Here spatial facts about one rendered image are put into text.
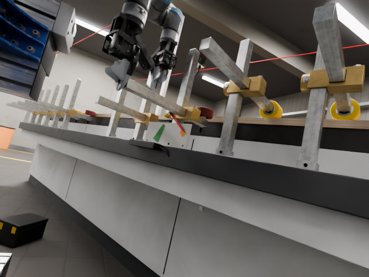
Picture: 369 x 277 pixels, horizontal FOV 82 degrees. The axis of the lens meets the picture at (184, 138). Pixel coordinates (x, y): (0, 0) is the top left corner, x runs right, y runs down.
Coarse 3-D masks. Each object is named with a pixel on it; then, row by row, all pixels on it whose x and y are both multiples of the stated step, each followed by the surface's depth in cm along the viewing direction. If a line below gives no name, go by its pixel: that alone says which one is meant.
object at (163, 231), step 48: (192, 144) 108; (240, 144) 91; (288, 144) 78; (336, 144) 69; (48, 192) 218; (96, 192) 155; (144, 192) 122; (96, 240) 145; (144, 240) 113; (192, 240) 95; (240, 240) 81; (288, 240) 71
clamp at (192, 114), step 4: (188, 108) 84; (192, 108) 83; (196, 108) 84; (188, 112) 84; (192, 112) 82; (196, 112) 84; (176, 116) 87; (180, 116) 86; (184, 116) 84; (188, 116) 83; (192, 116) 82; (196, 116) 84; (184, 120) 88; (188, 120) 86; (192, 120) 84; (196, 120) 84
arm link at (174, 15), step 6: (168, 12) 91; (174, 12) 92; (180, 12) 94; (168, 18) 91; (174, 18) 92; (180, 18) 94; (168, 24) 92; (174, 24) 92; (180, 24) 95; (174, 30) 92
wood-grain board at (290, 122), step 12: (216, 120) 101; (240, 120) 93; (252, 120) 89; (264, 120) 86; (276, 120) 82; (288, 120) 80; (300, 120) 77; (324, 120) 72; (336, 120) 70; (348, 120) 68; (360, 120) 66
